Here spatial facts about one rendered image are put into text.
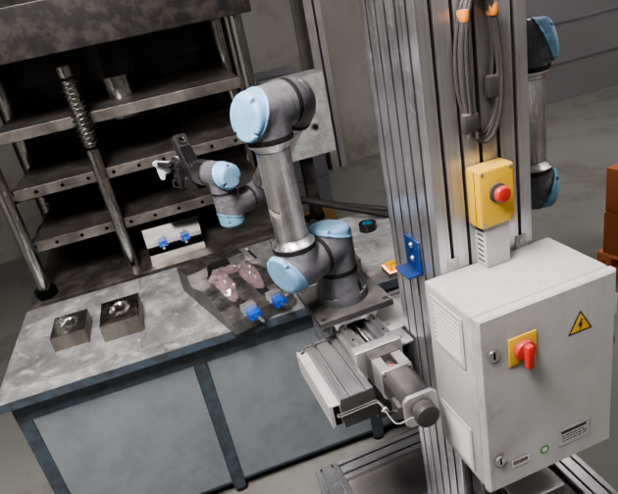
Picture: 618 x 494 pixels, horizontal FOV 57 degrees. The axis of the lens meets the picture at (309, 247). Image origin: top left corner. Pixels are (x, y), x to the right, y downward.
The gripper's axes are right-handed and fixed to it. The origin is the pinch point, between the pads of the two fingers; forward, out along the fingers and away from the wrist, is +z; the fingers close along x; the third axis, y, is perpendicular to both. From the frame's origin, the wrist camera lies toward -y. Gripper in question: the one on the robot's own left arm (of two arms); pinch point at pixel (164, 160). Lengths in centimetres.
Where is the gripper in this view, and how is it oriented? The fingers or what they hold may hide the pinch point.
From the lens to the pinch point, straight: 189.9
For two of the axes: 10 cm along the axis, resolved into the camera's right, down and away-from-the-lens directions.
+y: 0.9, 9.4, 3.3
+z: -7.0, -1.8, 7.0
